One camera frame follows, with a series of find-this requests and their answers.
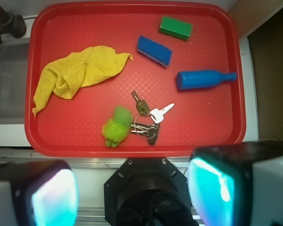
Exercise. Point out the bunch of metal keys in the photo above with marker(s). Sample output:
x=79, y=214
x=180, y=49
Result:
x=146, y=124

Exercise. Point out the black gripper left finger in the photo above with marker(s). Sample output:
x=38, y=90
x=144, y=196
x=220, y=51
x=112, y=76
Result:
x=38, y=193

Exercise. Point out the blue sponge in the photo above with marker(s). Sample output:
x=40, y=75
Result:
x=154, y=51

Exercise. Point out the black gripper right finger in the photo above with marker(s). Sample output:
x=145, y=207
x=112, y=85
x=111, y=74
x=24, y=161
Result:
x=237, y=185

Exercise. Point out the red plastic tray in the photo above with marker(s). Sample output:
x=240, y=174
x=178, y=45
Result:
x=207, y=116

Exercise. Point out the green fuzzy keychain toy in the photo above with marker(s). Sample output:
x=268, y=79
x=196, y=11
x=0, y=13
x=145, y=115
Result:
x=116, y=129

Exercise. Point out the blue plastic bottle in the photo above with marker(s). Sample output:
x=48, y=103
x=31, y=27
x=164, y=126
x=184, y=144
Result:
x=202, y=79

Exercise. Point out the metal sink basin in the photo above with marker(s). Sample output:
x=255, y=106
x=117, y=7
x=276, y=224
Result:
x=13, y=69

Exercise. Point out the black octagonal mount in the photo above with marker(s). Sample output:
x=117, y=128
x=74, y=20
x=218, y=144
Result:
x=148, y=192

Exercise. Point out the green block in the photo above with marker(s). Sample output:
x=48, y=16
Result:
x=175, y=28

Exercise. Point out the black faucet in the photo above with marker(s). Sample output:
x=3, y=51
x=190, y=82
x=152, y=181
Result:
x=11, y=24

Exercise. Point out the yellow cloth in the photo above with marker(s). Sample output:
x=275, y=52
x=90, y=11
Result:
x=65, y=76

